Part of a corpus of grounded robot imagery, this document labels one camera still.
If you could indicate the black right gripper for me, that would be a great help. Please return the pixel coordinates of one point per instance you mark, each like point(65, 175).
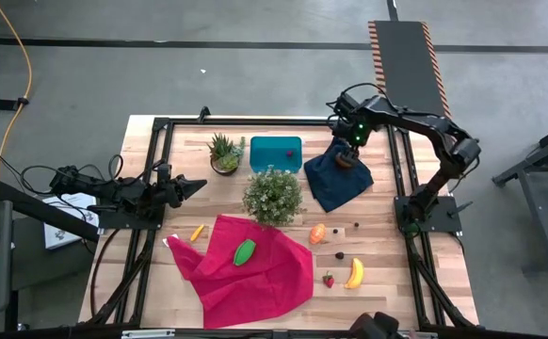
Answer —
point(351, 132)

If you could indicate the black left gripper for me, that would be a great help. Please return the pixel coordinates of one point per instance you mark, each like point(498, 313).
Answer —
point(166, 193)

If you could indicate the brown toy potato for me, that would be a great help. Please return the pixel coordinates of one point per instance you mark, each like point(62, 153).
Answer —
point(347, 163)

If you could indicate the orange toy fruit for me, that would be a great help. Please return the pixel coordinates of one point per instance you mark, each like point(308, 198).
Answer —
point(317, 234)

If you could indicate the green toy vegetable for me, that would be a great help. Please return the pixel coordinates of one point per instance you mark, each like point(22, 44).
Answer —
point(244, 253)

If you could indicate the yellow toy banana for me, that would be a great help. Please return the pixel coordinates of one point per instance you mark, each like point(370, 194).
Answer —
point(355, 275)

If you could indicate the red toy strawberry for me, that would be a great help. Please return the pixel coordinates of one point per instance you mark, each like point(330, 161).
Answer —
point(329, 281)

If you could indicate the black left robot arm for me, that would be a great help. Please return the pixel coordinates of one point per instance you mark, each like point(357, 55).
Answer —
point(114, 190)

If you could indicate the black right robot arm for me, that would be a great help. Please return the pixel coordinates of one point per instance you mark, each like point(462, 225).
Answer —
point(420, 123)

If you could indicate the teal plastic tupperware container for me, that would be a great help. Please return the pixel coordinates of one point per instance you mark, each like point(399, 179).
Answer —
point(276, 153)

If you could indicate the navy blue cloth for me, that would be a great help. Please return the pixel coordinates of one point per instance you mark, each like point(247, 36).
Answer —
point(330, 183)

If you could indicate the potted succulent plant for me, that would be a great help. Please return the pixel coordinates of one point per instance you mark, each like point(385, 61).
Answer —
point(224, 157)

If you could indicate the small white paper tag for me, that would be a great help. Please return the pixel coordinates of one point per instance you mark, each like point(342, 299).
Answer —
point(169, 241)

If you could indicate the bushy plant in black pot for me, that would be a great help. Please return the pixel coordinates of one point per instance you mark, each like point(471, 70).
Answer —
point(272, 198)

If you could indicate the dark toy blackberry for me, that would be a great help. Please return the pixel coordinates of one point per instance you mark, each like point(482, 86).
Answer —
point(339, 255)

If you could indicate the black striped-edge floor mat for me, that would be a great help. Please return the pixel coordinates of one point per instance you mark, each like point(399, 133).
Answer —
point(410, 70)

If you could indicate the red cloth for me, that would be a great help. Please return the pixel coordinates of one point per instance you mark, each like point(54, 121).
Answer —
point(255, 282)

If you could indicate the white paper booklet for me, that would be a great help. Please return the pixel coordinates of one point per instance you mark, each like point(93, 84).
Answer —
point(62, 235)

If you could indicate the black diagonal support beam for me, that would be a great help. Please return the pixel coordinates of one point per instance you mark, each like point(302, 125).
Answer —
point(29, 207)

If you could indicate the black aluminium table frame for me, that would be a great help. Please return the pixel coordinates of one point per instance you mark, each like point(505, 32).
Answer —
point(255, 122)

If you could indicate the silver metal bracket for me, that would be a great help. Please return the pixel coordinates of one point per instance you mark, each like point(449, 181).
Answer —
point(147, 334)
point(420, 335)

